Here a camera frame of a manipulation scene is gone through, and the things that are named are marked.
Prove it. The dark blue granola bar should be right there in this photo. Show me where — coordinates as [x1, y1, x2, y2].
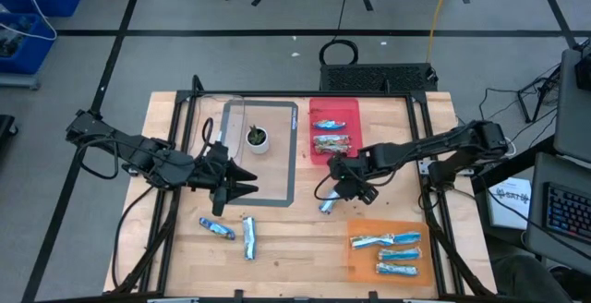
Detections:
[198, 217, 236, 241]

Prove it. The black table frame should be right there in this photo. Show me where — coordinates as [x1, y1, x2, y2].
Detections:
[103, 74, 498, 303]

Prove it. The orange translucent bin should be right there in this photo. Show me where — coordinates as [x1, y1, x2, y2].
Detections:
[345, 218, 435, 288]

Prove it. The black equipment piece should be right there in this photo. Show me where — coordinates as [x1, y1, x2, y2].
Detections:
[0, 114, 19, 152]

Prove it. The blue white granola bar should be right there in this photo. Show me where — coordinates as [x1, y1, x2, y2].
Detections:
[242, 215, 258, 261]
[375, 261, 420, 277]
[318, 189, 342, 215]
[377, 246, 423, 261]
[349, 234, 396, 250]
[392, 231, 423, 247]

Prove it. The blue and red granola bar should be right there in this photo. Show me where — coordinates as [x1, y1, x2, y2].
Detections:
[312, 118, 347, 131]

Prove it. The green granola bar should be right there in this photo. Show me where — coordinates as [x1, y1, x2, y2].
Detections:
[314, 144, 353, 156]
[313, 134, 352, 148]

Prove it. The clear plastic bin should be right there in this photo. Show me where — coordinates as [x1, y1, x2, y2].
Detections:
[187, 93, 246, 161]

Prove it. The grey metal rail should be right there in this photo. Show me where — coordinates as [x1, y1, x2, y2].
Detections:
[0, 74, 42, 91]

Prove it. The black perforated computer tower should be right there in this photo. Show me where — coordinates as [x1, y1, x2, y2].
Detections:
[319, 62, 439, 92]

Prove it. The black keyboard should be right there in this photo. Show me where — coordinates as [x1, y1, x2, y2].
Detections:
[544, 181, 591, 245]

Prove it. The succulent in white pot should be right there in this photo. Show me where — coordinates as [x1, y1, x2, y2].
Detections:
[246, 125, 271, 155]

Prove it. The black hanging cable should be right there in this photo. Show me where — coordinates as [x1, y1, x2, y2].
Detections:
[318, 0, 360, 67]

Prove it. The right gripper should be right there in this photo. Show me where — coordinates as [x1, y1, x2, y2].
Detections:
[326, 152, 380, 205]

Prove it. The red translucent bin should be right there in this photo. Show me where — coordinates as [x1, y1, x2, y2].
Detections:
[308, 97, 365, 166]

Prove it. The yellow hanging cable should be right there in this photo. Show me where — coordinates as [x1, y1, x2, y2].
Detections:
[424, 0, 456, 64]

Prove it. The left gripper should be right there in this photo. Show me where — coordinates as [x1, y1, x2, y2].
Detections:
[190, 140, 260, 218]

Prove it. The black desk device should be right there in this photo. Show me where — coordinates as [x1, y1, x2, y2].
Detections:
[573, 48, 591, 92]

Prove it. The black cable tangle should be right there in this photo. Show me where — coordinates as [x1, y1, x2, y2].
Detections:
[477, 60, 562, 127]

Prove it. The grey desk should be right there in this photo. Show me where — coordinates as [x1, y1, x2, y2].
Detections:
[552, 47, 591, 164]
[525, 151, 591, 275]

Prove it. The white cable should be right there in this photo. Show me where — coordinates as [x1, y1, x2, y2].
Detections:
[0, 0, 58, 42]

